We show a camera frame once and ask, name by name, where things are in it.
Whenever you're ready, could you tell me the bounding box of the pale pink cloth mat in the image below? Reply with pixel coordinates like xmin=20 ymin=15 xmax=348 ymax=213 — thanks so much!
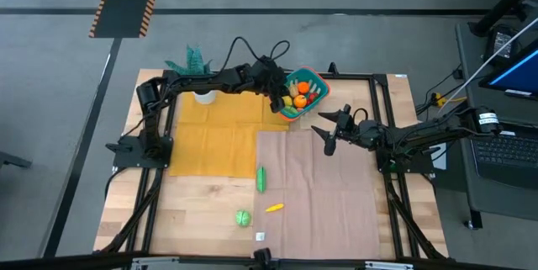
xmin=251 ymin=130 xmax=382 ymax=259

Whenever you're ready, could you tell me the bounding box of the black power adapter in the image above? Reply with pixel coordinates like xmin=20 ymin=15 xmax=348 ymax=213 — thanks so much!
xmin=483 ymin=24 xmax=521 ymax=66

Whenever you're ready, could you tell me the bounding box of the green toy cabbage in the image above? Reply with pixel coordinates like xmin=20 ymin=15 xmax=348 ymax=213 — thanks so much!
xmin=235 ymin=209 xmax=252 ymax=228

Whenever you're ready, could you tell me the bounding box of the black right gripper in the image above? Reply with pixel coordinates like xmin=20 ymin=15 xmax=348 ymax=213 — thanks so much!
xmin=310 ymin=103 xmax=382 ymax=157

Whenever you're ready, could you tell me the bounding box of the black stand pole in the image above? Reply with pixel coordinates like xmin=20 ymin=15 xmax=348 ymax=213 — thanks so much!
xmin=469 ymin=0 xmax=538 ymax=38

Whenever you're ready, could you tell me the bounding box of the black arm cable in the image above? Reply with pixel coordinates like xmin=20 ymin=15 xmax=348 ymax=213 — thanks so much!
xmin=351 ymin=107 xmax=370 ymax=123
xmin=217 ymin=36 xmax=292 ymax=78

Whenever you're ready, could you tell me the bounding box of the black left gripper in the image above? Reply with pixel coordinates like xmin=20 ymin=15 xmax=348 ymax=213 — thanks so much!
xmin=250 ymin=55 xmax=292 ymax=114

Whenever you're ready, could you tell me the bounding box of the black equipment cart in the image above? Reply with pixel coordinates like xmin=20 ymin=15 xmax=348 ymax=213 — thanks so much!
xmin=456 ymin=21 xmax=538 ymax=231

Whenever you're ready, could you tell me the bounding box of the black metal table frame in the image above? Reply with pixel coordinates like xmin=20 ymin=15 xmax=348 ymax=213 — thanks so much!
xmin=95 ymin=67 xmax=450 ymax=265

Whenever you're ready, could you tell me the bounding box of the teal basket with orange rim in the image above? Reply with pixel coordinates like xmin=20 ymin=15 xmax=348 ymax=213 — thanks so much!
xmin=277 ymin=66 xmax=331 ymax=123

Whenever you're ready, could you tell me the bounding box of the green plant in white pot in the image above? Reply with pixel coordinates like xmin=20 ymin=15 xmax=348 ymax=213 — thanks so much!
xmin=164 ymin=45 xmax=218 ymax=106

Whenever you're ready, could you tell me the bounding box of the black laptop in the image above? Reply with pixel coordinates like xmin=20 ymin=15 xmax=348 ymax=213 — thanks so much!
xmin=456 ymin=117 xmax=538 ymax=191

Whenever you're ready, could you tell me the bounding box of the white box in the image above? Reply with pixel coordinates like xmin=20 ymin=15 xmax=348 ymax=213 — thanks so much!
xmin=432 ymin=143 xmax=449 ymax=171

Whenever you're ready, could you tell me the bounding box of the black chair leg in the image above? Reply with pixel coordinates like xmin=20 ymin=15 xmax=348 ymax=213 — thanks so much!
xmin=0 ymin=151 xmax=33 ymax=170

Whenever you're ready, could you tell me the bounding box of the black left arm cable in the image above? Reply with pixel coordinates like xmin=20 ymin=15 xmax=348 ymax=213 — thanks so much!
xmin=217 ymin=36 xmax=292 ymax=78

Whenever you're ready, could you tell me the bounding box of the green toy pea pod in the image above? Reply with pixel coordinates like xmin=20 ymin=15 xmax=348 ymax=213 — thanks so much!
xmin=256 ymin=166 xmax=268 ymax=194

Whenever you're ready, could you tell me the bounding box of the yellow cable plug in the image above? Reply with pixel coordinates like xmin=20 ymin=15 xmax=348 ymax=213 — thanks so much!
xmin=432 ymin=92 xmax=468 ymax=107

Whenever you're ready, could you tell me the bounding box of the black hazard-striped floor mat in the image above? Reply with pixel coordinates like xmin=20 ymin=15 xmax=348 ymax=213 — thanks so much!
xmin=88 ymin=0 xmax=165 ymax=40

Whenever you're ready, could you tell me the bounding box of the yellow cloth mat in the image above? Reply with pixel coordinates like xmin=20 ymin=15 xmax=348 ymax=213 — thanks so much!
xmin=169 ymin=77 xmax=291 ymax=178

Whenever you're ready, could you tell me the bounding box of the white cable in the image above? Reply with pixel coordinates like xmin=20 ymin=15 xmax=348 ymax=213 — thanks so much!
xmin=444 ymin=16 xmax=538 ymax=107

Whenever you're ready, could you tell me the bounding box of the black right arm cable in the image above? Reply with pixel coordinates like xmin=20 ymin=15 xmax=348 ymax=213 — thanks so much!
xmin=351 ymin=107 xmax=370 ymax=123

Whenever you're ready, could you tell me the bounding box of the black tablet blue screen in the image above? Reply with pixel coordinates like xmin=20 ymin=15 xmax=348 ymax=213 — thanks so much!
xmin=478 ymin=38 xmax=538 ymax=102

